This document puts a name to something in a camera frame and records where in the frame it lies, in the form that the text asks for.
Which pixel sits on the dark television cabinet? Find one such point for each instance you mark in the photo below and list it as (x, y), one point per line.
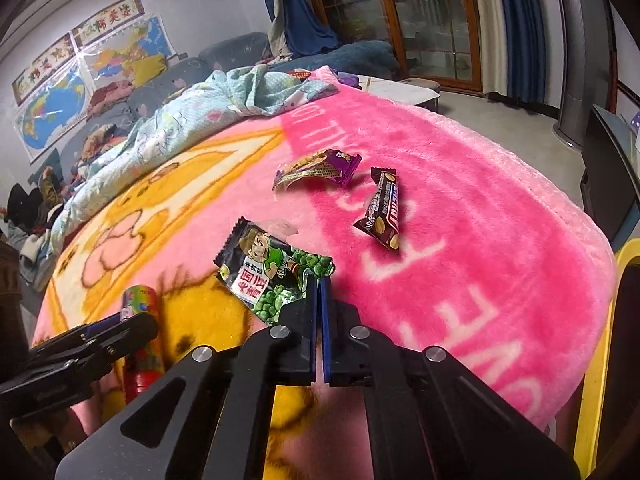
(605, 170)

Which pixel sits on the blue curtain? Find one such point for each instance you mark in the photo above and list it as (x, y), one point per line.
(300, 10)
(520, 30)

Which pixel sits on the long embroidered wall banner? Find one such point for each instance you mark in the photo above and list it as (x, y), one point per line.
(42, 67)
(107, 22)

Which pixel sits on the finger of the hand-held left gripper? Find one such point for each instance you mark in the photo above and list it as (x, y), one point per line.
(135, 332)
(65, 337)

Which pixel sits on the light blue printed quilt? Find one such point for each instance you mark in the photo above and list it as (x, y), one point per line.
(165, 130)

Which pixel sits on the beige curtain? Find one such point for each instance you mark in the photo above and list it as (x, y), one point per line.
(487, 25)

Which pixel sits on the green snack packet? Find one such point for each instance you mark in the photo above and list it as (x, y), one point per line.
(270, 270)

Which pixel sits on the white-topped coffee table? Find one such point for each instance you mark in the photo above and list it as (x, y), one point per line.
(395, 91)

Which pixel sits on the pile of clothes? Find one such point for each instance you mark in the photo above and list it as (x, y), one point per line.
(30, 220)

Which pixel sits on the red printed cylindrical can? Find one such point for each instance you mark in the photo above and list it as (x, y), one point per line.
(142, 300)

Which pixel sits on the country map poster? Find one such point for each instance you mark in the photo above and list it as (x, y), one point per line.
(125, 55)

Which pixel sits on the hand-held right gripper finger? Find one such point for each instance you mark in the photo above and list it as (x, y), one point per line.
(314, 320)
(326, 330)

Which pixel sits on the purple snack wrapper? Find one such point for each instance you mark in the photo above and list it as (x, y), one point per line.
(320, 165)

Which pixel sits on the pink printed plush blanket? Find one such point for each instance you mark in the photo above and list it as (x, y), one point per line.
(450, 210)

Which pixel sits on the blue plush sofa cover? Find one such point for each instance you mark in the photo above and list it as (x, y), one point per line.
(350, 57)

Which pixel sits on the purple cloth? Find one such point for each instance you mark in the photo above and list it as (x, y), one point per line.
(347, 80)

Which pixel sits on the grey standing air conditioner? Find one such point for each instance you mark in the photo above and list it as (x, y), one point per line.
(585, 60)

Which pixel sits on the grey sofa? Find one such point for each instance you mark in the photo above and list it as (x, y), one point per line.
(235, 50)

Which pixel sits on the yellow-rimmed black bin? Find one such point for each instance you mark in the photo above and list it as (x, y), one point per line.
(595, 385)

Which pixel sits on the world map poster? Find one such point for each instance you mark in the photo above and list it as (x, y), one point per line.
(50, 110)

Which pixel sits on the brown chocolate bar wrapper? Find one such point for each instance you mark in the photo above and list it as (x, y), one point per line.
(382, 210)

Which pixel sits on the small brown stool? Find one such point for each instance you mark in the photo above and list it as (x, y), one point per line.
(422, 84)

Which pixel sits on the wooden glass sliding door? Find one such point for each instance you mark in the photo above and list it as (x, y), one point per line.
(410, 20)

